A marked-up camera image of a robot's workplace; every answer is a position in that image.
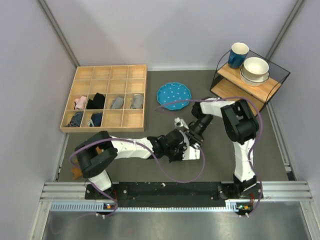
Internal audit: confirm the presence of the denim blue rolled underwear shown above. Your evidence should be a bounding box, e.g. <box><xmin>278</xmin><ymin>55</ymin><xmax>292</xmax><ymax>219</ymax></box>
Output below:
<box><xmin>66</xmin><ymin>111</ymin><xmax>83</xmax><ymax>128</ymax></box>

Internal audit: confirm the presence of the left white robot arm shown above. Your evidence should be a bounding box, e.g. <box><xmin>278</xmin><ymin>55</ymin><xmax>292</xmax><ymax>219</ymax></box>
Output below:
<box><xmin>75</xmin><ymin>129</ymin><xmax>200</xmax><ymax>199</ymax></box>

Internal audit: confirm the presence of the white underwear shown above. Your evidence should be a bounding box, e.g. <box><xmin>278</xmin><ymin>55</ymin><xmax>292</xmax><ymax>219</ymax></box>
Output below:
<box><xmin>180</xmin><ymin>131</ymin><xmax>193</xmax><ymax>148</ymax></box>

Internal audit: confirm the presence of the pink rolled underwear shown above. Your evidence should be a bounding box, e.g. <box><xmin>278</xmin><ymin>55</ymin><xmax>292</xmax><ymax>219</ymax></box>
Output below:
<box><xmin>74</xmin><ymin>96</ymin><xmax>87</xmax><ymax>110</ymax></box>

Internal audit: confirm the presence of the orange brown cloth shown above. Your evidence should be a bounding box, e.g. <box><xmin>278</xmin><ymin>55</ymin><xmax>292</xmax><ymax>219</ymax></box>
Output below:
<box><xmin>71</xmin><ymin>146</ymin><xmax>104</xmax><ymax>180</ymax></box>

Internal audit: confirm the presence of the black rolled underwear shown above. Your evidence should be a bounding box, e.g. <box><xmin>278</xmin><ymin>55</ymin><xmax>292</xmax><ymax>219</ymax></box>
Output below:
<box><xmin>86</xmin><ymin>92</ymin><xmax>106</xmax><ymax>110</ymax></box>

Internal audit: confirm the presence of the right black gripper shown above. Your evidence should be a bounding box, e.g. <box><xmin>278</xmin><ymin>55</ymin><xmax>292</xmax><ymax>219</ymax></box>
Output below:
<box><xmin>184</xmin><ymin>113</ymin><xmax>214</xmax><ymax>148</ymax></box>

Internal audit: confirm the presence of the light grey rolled underwear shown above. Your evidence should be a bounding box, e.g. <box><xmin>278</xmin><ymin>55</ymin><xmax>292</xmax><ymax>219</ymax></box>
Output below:
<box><xmin>130</xmin><ymin>94</ymin><xmax>144</xmax><ymax>109</ymax></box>

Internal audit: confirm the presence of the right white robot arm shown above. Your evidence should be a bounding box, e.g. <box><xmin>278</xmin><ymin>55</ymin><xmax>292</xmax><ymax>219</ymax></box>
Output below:
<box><xmin>186</xmin><ymin>98</ymin><xmax>260</xmax><ymax>198</ymax></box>

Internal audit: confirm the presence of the white scalloped dish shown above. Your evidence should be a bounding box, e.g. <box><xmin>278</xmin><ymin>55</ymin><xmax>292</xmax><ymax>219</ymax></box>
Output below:
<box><xmin>240</xmin><ymin>67</ymin><xmax>270</xmax><ymax>87</ymax></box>

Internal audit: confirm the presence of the purple cable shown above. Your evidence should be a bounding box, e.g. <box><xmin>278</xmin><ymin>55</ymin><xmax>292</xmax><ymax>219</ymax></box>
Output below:
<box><xmin>154</xmin><ymin>96</ymin><xmax>265</xmax><ymax>218</ymax></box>
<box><xmin>69</xmin><ymin>137</ymin><xmax>206</xmax><ymax>221</ymax></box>

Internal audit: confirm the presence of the blue mug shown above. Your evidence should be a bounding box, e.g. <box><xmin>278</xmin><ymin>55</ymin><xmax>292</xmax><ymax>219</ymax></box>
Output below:
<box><xmin>228</xmin><ymin>42</ymin><xmax>250</xmax><ymax>69</ymax></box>

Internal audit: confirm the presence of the black wire wooden shelf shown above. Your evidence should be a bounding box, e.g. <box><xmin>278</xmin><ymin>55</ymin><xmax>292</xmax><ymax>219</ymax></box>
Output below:
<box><xmin>209</xmin><ymin>50</ymin><xmax>290</xmax><ymax>111</ymax></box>

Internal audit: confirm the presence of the wooden compartment organizer box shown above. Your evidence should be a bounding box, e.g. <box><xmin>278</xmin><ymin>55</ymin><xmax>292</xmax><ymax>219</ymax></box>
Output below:
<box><xmin>60</xmin><ymin>64</ymin><xmax>147</xmax><ymax>133</ymax></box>

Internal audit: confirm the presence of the navy rolled underwear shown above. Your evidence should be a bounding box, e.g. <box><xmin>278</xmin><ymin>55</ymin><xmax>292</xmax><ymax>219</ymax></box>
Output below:
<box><xmin>87</xmin><ymin>113</ymin><xmax>103</xmax><ymax>127</ymax></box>

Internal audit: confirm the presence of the blue dotted plate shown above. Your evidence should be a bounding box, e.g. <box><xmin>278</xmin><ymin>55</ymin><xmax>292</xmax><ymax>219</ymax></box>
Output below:
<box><xmin>156</xmin><ymin>82</ymin><xmax>192</xmax><ymax>111</ymax></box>

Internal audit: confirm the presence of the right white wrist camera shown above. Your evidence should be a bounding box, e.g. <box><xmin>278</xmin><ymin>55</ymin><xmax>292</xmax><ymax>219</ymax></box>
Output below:
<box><xmin>174</xmin><ymin>117</ymin><xmax>189</xmax><ymax>129</ymax></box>

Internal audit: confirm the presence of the white bowl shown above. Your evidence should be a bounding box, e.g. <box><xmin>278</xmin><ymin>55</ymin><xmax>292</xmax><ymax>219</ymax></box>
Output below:
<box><xmin>242</xmin><ymin>57</ymin><xmax>270</xmax><ymax>77</ymax></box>

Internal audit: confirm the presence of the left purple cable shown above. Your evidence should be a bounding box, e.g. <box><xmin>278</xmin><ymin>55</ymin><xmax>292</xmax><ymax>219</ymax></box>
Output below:
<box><xmin>69</xmin><ymin>137</ymin><xmax>206</xmax><ymax>221</ymax></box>

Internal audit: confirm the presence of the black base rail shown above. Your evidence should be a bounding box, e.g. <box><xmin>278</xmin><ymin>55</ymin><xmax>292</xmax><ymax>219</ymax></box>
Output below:
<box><xmin>84</xmin><ymin>180</ymin><xmax>266</xmax><ymax>208</ymax></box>

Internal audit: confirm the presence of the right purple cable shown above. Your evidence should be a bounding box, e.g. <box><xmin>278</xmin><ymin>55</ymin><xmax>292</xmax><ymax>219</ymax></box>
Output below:
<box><xmin>154</xmin><ymin>96</ymin><xmax>265</xmax><ymax>218</ymax></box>

